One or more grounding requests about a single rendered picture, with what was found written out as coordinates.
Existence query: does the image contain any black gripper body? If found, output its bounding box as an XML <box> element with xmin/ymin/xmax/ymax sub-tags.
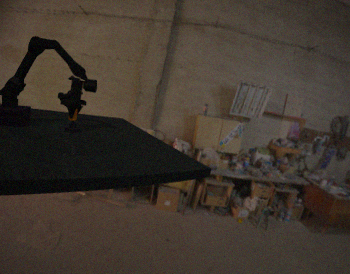
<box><xmin>60</xmin><ymin>89</ymin><xmax>86</xmax><ymax>107</ymax></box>

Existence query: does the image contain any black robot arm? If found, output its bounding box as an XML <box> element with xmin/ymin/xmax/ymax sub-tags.
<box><xmin>0</xmin><ymin>36</ymin><xmax>97</xmax><ymax>108</ymax></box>

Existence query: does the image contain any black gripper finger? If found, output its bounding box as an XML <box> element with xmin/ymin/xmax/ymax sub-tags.
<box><xmin>75</xmin><ymin>105</ymin><xmax>83</xmax><ymax>114</ymax></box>
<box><xmin>64</xmin><ymin>105</ymin><xmax>77</xmax><ymax>119</ymax></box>

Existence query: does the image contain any orange knob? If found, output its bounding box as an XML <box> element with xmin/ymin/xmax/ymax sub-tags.
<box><xmin>69</xmin><ymin>109</ymin><xmax>78</xmax><ymax>121</ymax></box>

